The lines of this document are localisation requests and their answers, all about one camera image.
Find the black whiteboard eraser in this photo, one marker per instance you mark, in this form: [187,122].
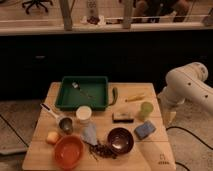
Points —
[122,117]

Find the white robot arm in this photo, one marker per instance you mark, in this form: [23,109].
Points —
[185,82]

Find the white paper cup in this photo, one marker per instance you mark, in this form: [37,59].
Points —
[83,114]

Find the green plastic cup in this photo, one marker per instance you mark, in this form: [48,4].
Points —
[146,109]

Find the metal measuring cup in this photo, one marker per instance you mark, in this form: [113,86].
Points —
[64,122]

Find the green plastic tray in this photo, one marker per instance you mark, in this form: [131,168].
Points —
[69,99]

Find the metal spoon in tray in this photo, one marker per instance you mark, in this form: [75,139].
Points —
[75,85]

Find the grey cloth piece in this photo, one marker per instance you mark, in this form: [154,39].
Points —
[89,134]

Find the dark purple bowl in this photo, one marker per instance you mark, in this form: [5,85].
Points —
[120,140]

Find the blue sponge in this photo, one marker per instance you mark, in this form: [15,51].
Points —
[144,130]

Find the dark grapes bunch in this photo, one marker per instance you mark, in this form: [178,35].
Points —
[101,150]

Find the yellow round fruit toy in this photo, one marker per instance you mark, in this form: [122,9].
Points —
[52,137]

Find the orange plastic bowl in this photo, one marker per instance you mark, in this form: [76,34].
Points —
[68,151]

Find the seated person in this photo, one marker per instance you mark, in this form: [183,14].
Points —
[155,8]

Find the black office chair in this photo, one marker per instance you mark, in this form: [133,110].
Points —
[38,3]

